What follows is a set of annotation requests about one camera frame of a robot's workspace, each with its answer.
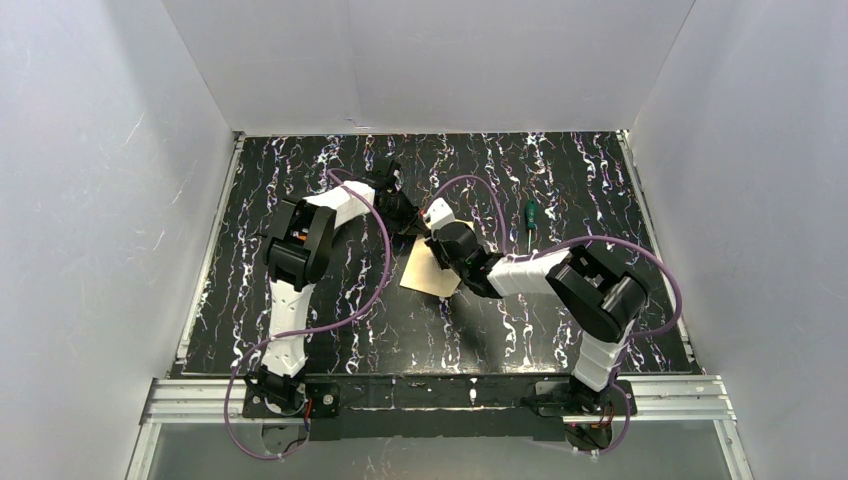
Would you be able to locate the white envelope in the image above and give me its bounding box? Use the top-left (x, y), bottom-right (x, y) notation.
top-left (400, 236), bottom-right (461, 298)

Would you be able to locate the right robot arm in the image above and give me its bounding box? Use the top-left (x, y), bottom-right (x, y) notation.
top-left (425, 221), bottom-right (649, 413)

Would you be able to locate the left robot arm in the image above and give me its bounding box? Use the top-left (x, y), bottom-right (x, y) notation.
top-left (244, 159), bottom-right (425, 417)

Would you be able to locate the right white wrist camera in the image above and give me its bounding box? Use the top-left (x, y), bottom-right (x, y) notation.
top-left (423, 198), bottom-right (456, 231)

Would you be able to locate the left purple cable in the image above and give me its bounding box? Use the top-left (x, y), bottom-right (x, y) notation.
top-left (223, 167), bottom-right (393, 462)

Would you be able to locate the purple cable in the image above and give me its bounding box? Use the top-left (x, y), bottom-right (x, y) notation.
top-left (223, 167), bottom-right (393, 462)
top-left (430, 174), bottom-right (684, 456)

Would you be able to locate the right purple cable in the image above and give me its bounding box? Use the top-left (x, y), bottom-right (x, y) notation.
top-left (430, 174), bottom-right (684, 456)

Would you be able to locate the green handled screwdriver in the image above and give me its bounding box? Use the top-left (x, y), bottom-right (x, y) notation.
top-left (523, 199), bottom-right (538, 254)

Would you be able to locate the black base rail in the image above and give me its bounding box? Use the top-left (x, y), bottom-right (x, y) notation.
top-left (233, 373), bottom-right (638, 444)

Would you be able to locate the aluminium table frame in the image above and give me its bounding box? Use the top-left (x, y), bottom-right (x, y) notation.
top-left (126, 375), bottom-right (753, 479)

